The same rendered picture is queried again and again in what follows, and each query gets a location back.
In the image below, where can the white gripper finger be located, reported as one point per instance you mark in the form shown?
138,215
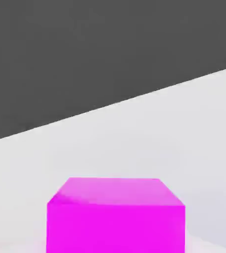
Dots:
197,247

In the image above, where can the small magenta cube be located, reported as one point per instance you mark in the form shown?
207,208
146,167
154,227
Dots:
115,227

